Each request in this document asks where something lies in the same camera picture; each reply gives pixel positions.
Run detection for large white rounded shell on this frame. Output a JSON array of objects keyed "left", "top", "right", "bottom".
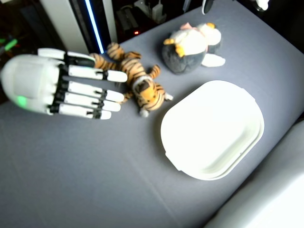
[{"left": 203, "top": 120, "right": 304, "bottom": 228}]

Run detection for white upright panel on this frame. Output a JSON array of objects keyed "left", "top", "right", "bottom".
[{"left": 39, "top": 0, "right": 92, "bottom": 55}]

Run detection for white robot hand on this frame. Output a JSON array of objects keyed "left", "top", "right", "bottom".
[
  {"left": 0, "top": 48, "right": 128, "bottom": 120},
  {"left": 181, "top": 0, "right": 271, "bottom": 15}
]

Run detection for grey white penguin plush toy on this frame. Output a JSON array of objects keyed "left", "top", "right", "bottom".
[{"left": 162, "top": 22, "right": 226, "bottom": 76}]

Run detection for black column with blue light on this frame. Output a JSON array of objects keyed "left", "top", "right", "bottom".
[{"left": 71, "top": 0, "right": 112, "bottom": 55}]

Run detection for grey table cloth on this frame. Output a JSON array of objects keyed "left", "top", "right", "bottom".
[{"left": 0, "top": 0, "right": 304, "bottom": 228}]

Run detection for grey equipment block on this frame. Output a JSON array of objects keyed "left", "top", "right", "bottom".
[{"left": 134, "top": 0, "right": 167, "bottom": 24}]

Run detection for white oval plastic tray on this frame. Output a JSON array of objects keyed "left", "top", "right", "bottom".
[{"left": 160, "top": 80, "right": 265, "bottom": 181}]

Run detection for black device with red light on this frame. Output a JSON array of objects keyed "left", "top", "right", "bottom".
[{"left": 115, "top": 4, "right": 148, "bottom": 41}]

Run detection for striped orange tiger plush toy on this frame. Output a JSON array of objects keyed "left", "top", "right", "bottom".
[{"left": 89, "top": 42, "right": 174, "bottom": 118}]

